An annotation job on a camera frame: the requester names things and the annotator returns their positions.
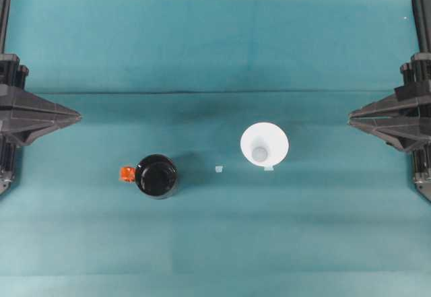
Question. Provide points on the black frame rail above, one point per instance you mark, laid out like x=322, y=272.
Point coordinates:
x=422, y=17
x=4, y=14

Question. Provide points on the blue-green table cloth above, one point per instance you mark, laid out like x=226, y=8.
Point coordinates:
x=215, y=58

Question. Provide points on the white paper cup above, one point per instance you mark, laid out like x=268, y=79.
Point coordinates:
x=249, y=138

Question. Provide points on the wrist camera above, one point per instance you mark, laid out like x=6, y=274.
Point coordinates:
x=414, y=94

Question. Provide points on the small white paper scrap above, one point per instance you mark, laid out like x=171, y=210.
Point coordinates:
x=219, y=169
x=269, y=169

